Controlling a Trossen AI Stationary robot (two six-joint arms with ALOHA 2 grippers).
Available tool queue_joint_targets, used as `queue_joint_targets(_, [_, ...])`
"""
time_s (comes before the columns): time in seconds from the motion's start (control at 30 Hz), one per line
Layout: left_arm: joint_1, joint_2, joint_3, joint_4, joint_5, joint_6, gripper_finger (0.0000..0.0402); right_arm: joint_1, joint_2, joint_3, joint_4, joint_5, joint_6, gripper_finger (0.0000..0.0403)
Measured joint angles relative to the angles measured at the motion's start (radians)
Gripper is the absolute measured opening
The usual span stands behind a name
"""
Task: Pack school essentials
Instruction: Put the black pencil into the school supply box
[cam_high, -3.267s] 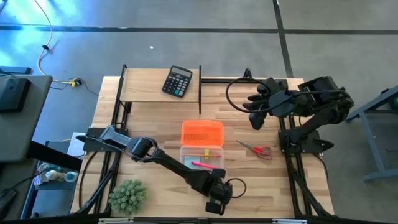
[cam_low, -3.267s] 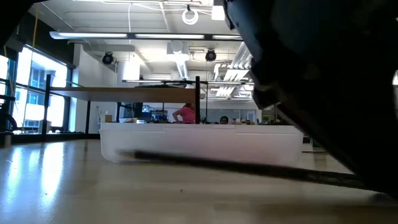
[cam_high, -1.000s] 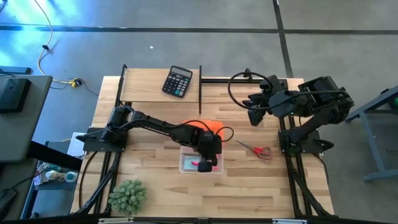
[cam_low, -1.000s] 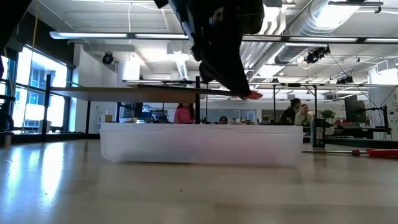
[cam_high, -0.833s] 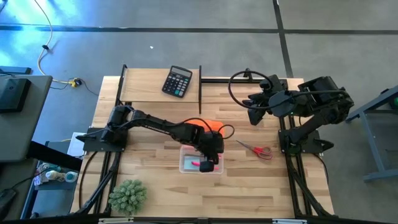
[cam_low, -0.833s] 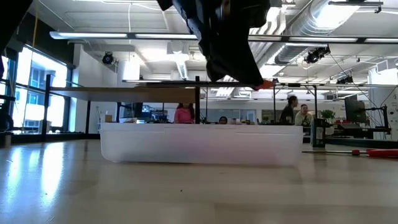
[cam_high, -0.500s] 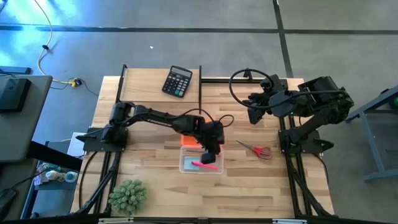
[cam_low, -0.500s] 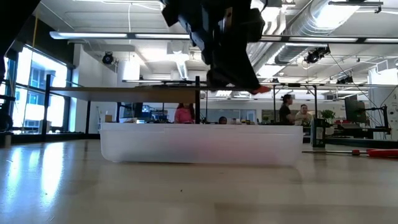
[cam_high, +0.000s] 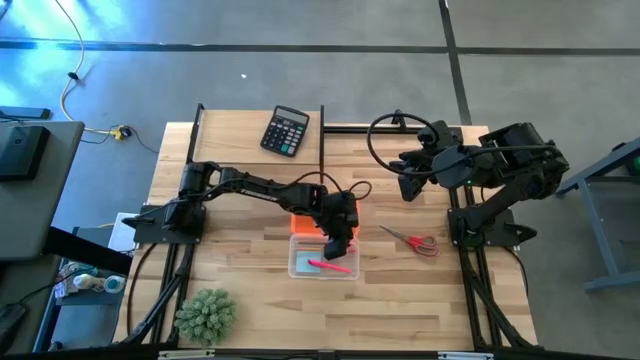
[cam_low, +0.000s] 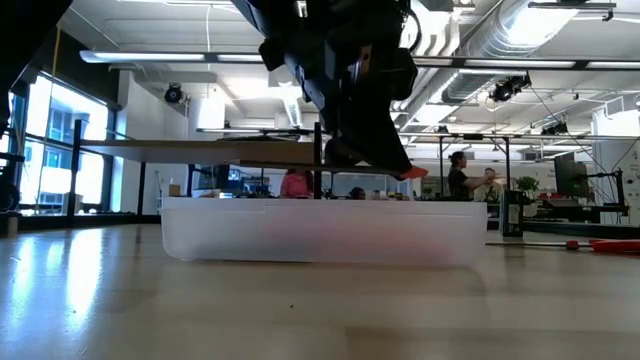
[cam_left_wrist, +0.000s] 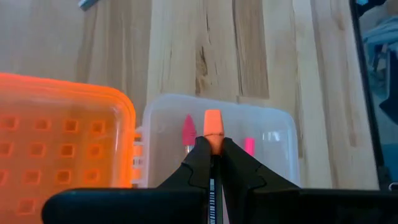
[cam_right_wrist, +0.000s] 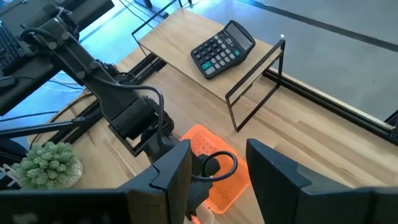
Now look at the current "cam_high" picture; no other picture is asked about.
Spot black box device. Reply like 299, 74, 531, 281
0, 124, 51, 182

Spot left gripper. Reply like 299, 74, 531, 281
312, 192, 361, 261

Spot grey blue metal cart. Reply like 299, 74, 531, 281
552, 135, 640, 294

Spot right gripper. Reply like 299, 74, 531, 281
389, 149, 436, 203

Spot clear box with orange lid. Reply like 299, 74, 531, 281
288, 197, 361, 280

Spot grey desk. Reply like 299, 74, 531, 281
0, 119, 85, 262

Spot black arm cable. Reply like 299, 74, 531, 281
294, 171, 374, 201
366, 112, 556, 178

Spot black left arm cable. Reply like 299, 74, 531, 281
294, 171, 374, 201

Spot white bottle with teal cap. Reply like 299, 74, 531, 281
72, 273, 126, 294

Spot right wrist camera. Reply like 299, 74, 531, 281
417, 119, 454, 149

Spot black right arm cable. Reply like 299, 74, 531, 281
366, 112, 556, 178

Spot black diagonal beam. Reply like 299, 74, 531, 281
44, 227, 134, 276

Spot black aluminium rig frame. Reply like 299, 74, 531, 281
119, 103, 539, 352

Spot green artificial plant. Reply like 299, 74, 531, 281
173, 287, 237, 348

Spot white paper sheet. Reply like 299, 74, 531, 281
107, 212, 140, 254

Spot pink pen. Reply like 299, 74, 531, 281
307, 258, 354, 275

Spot red handled scissors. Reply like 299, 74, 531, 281
378, 224, 440, 258

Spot black flat device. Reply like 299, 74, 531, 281
0, 105, 53, 121

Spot yellow floor cable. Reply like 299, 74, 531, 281
53, 0, 134, 142

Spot black desk calculator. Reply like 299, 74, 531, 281
259, 104, 311, 158

